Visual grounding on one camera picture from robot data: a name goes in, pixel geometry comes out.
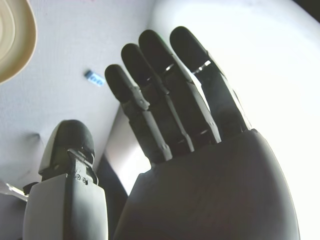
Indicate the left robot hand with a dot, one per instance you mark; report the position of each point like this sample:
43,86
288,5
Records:
205,190

